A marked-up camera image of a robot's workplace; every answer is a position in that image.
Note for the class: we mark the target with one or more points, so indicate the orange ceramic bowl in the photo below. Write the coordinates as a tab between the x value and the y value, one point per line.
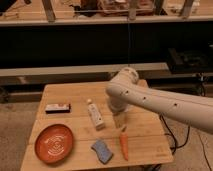
54	143

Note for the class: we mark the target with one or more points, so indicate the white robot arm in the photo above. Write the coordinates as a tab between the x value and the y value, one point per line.
123	90

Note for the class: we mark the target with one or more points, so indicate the white tube bottle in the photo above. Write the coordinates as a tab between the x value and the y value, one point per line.
95	115

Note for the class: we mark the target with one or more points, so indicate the orange toy carrot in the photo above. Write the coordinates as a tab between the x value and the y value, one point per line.
123	138

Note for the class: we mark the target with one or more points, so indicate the wooden table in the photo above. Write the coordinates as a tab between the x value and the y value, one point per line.
147	143

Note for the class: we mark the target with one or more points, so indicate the small dark box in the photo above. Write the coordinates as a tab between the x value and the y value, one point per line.
58	108

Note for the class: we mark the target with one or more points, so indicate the blue sponge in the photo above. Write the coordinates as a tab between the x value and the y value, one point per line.
102	151

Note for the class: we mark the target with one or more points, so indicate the wooden shelf rack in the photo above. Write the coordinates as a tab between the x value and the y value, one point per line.
80	12

